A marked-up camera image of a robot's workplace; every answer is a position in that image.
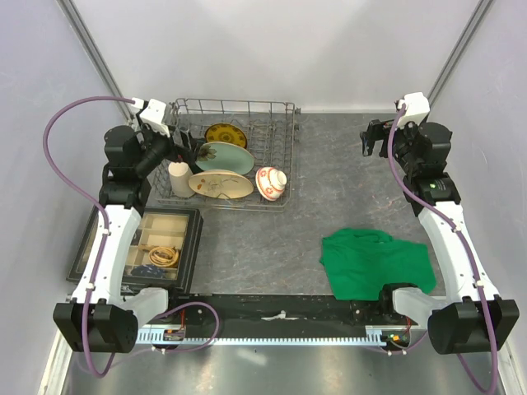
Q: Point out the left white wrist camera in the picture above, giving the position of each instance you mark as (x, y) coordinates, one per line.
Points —
(151, 112)

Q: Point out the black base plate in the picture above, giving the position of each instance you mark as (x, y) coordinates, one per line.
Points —
(310, 307)

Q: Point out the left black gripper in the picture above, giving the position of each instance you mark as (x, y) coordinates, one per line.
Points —
(188, 152)

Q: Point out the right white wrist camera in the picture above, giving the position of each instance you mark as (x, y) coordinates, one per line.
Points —
(416, 109)

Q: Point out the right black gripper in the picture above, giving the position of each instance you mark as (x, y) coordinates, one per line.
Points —
(376, 131)

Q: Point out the mint green flower plate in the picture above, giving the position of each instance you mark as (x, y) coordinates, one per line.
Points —
(224, 156)

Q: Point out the beige plastic cup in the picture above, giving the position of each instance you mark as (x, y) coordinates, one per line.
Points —
(180, 173)

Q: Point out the green cloth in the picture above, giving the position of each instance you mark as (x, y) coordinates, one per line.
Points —
(359, 262)

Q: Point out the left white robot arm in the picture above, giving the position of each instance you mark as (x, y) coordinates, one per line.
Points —
(99, 317)

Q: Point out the beige bird plate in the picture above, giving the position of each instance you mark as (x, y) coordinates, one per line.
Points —
(221, 184)

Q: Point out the white slotted cable duct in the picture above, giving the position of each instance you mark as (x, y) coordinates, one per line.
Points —
(160, 336)

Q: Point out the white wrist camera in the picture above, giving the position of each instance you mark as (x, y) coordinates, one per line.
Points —
(416, 109)
(151, 112)

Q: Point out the white red patterned bowl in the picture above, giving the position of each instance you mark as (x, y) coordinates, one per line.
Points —
(271, 183)

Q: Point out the grey wire dish rack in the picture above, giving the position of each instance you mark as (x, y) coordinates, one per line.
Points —
(270, 128)

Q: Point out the yellow patterned plate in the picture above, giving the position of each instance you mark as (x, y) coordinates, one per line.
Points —
(226, 132)

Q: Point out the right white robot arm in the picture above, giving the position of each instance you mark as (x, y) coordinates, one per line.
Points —
(473, 315)

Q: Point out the black glass-lid jewelry box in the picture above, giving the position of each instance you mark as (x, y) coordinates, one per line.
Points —
(163, 251)

